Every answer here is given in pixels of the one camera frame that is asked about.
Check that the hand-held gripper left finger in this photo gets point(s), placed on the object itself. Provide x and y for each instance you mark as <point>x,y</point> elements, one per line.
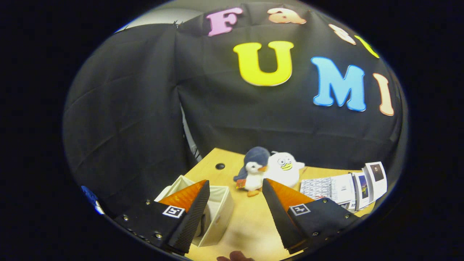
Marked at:
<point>190,224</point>

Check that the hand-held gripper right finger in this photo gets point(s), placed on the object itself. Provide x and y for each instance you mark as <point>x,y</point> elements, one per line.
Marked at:
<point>281,221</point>

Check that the beige fabric storage box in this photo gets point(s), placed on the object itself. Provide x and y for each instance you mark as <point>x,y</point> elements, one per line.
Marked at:
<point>221,214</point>

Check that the white duck plush toy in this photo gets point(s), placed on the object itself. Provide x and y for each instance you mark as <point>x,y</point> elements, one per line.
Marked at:
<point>284,170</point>

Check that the grey patterned white book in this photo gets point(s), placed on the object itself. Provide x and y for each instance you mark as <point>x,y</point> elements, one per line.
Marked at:
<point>326,188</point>

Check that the grey penguin plush toy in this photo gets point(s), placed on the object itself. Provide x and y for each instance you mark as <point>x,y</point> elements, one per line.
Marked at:
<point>255,170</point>

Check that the white book blue picture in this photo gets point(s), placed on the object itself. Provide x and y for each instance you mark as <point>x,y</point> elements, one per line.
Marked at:
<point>360,190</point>

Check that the blue pink printed object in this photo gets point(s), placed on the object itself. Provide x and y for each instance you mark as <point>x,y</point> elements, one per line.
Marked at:
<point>90,197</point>

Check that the white book dark picture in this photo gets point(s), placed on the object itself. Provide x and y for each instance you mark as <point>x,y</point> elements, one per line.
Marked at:
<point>377,181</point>

